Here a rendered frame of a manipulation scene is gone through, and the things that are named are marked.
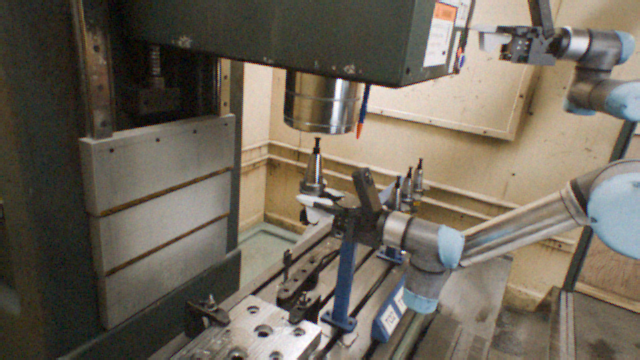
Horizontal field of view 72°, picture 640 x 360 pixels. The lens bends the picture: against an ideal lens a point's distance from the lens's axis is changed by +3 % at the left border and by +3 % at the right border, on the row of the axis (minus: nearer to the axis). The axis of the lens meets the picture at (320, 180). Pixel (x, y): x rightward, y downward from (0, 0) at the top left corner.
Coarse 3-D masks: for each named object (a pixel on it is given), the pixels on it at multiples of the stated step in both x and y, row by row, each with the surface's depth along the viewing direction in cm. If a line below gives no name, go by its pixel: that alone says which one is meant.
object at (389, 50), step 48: (144, 0) 90; (192, 0) 84; (240, 0) 78; (288, 0) 74; (336, 0) 69; (384, 0) 66; (432, 0) 71; (192, 48) 87; (240, 48) 81; (288, 48) 76; (336, 48) 72; (384, 48) 68
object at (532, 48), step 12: (516, 36) 98; (528, 36) 97; (540, 36) 98; (552, 36) 100; (564, 36) 97; (504, 48) 103; (516, 48) 99; (528, 48) 99; (540, 48) 100; (552, 48) 100; (564, 48) 98; (504, 60) 103; (516, 60) 100; (528, 60) 99; (540, 60) 101; (552, 60) 101
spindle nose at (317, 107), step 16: (288, 80) 85; (304, 80) 81; (320, 80) 80; (336, 80) 81; (288, 96) 85; (304, 96) 82; (320, 96) 81; (336, 96) 82; (352, 96) 84; (288, 112) 86; (304, 112) 83; (320, 112) 83; (336, 112) 83; (352, 112) 86; (304, 128) 85; (320, 128) 84; (336, 128) 85; (352, 128) 88
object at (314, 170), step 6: (312, 156) 93; (318, 156) 93; (312, 162) 93; (318, 162) 93; (306, 168) 95; (312, 168) 93; (318, 168) 94; (306, 174) 95; (312, 174) 94; (318, 174) 94; (306, 180) 95; (312, 180) 94; (318, 180) 94
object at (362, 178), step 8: (360, 168) 90; (368, 168) 91; (352, 176) 89; (360, 176) 88; (368, 176) 89; (360, 184) 88; (368, 184) 89; (360, 192) 89; (368, 192) 88; (376, 192) 91; (360, 200) 89; (368, 200) 88; (376, 200) 90; (368, 208) 89; (376, 208) 90; (368, 216) 90; (376, 216) 89
